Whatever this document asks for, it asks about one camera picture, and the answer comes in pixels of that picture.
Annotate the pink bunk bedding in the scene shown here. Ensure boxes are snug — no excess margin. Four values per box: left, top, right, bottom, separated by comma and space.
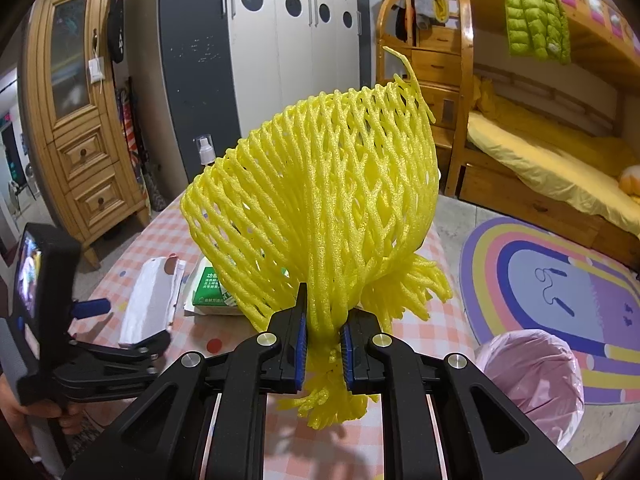
557, 0, 636, 41

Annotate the dark patterned leaning object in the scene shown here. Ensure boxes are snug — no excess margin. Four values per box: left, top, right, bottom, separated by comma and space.
115, 77, 168, 213

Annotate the trash bin with pink bag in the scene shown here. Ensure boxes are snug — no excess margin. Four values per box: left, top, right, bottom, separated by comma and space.
472, 330, 586, 451

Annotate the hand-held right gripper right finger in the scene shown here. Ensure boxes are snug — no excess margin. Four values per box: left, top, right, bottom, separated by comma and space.
339, 307, 583, 480

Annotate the spray bottle clear cap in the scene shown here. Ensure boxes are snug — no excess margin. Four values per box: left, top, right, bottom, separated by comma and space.
195, 135, 217, 168

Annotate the white green milk carton box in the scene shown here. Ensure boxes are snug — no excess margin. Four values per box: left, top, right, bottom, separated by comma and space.
184, 255, 261, 317

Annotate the yellow foam fruit net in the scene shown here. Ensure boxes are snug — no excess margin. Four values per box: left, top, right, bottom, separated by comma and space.
180, 46, 443, 433
360, 255, 453, 333

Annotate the green down jacket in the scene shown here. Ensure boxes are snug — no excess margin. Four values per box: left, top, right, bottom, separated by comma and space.
504, 0, 572, 66

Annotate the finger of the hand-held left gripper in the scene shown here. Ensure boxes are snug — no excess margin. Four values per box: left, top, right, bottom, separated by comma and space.
50, 330, 173, 403
70, 297, 112, 320

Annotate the wooden bunk bed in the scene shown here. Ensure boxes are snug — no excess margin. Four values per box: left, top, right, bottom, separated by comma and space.
452, 0, 640, 266

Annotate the orange plush toy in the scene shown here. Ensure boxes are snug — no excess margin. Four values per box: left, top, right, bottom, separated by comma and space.
617, 162, 640, 196

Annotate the wooden stair drawer unit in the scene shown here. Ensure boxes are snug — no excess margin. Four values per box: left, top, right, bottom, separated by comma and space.
375, 0, 473, 198

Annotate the person's left hand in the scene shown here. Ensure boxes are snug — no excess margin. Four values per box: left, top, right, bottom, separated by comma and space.
0, 375, 88, 436

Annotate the black hanging item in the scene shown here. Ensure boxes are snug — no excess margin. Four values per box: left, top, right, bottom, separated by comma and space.
107, 0, 126, 63

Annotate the rainbow pattern rug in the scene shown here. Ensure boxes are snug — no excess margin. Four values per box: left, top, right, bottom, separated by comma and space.
457, 215, 640, 406

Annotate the pink checkered tablecloth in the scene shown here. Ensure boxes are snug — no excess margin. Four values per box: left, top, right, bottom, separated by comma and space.
67, 187, 481, 480

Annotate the yellow bed sheet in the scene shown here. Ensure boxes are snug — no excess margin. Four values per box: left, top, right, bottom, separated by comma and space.
467, 75, 640, 233

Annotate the white cardboard box brown flap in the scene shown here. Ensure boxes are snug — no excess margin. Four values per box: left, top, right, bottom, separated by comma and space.
119, 256, 187, 348

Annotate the wooden cabinet with drawers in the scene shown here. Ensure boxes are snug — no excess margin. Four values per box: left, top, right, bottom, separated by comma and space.
17, 0, 153, 271

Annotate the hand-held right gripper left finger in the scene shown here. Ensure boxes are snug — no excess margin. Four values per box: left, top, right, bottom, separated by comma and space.
62, 282, 308, 480

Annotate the grey and white wardrobe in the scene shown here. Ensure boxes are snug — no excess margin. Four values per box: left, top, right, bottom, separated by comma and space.
159, 0, 386, 186

